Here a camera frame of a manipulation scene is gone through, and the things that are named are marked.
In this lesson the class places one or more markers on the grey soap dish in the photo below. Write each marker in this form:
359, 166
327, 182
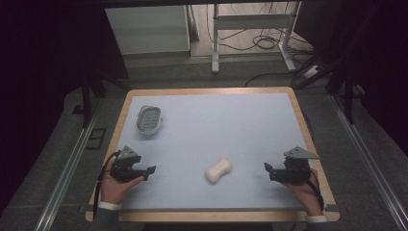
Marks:
148, 119

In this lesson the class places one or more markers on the person's left hand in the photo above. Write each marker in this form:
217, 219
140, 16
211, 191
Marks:
117, 189

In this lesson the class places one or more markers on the white power strip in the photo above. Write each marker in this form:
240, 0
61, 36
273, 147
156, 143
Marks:
311, 72

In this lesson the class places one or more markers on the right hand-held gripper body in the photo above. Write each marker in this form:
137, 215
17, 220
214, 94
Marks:
295, 168

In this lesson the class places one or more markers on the black tripod stand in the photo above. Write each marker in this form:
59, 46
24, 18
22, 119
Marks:
348, 93
86, 99

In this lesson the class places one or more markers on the dark curtain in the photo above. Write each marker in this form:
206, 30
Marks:
378, 57
41, 64

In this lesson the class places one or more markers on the person's right hand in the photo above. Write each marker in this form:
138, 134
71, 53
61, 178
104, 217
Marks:
304, 195

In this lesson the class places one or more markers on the grey cabinet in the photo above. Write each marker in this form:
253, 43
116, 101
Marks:
150, 30

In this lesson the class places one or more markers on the white metal desk frame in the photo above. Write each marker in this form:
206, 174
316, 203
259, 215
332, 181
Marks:
250, 20

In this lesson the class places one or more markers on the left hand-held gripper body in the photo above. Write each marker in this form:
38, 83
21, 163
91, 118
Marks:
125, 166

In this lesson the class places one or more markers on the black floor bracket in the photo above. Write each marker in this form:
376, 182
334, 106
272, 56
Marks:
96, 138

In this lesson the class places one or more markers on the pale blue table mat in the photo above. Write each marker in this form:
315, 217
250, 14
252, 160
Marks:
211, 134

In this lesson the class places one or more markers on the aluminium floor rail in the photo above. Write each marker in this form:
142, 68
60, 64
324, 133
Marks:
369, 160
65, 173

